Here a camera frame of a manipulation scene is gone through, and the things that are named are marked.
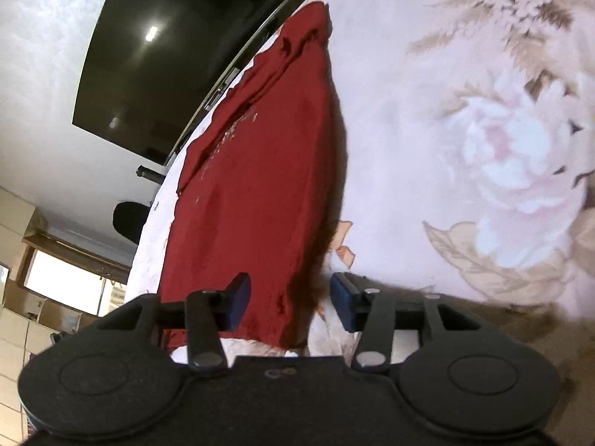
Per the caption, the red knit sweater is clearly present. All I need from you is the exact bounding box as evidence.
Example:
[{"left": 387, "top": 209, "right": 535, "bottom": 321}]
[{"left": 158, "top": 2, "right": 339, "bottom": 348}]

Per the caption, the black chair backrest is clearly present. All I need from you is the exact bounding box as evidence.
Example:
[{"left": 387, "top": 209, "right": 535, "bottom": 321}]
[{"left": 112, "top": 201, "right": 150, "bottom": 245}]

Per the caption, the black thermos bottle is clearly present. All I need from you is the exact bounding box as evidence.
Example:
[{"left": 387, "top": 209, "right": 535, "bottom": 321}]
[{"left": 136, "top": 165, "right": 165, "bottom": 185}]

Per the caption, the bright window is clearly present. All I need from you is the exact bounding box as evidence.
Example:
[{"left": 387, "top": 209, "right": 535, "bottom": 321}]
[{"left": 24, "top": 250, "right": 126, "bottom": 316}]

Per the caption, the floral white bed sheet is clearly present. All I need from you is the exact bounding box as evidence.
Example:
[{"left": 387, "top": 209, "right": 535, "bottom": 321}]
[{"left": 124, "top": 0, "right": 595, "bottom": 446}]

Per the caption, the large black television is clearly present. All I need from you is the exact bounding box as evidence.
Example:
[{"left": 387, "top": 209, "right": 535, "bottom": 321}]
[{"left": 73, "top": 0, "right": 282, "bottom": 164}]

